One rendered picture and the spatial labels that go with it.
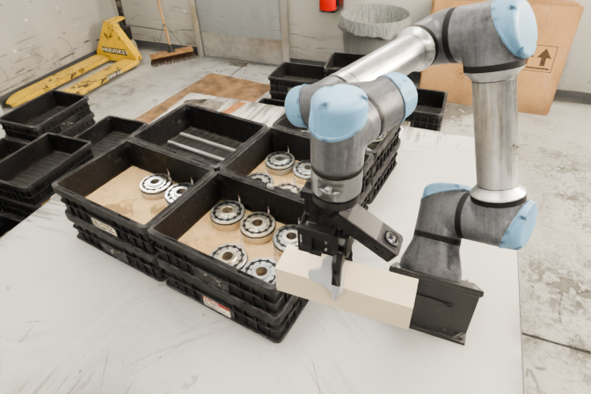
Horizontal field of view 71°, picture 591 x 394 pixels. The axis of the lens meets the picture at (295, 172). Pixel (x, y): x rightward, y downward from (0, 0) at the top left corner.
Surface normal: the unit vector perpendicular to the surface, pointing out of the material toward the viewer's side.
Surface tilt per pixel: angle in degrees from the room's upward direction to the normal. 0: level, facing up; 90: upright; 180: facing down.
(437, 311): 90
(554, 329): 0
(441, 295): 90
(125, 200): 0
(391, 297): 0
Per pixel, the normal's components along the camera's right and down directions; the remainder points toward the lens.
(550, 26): -0.37, 0.42
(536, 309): -0.03, -0.80
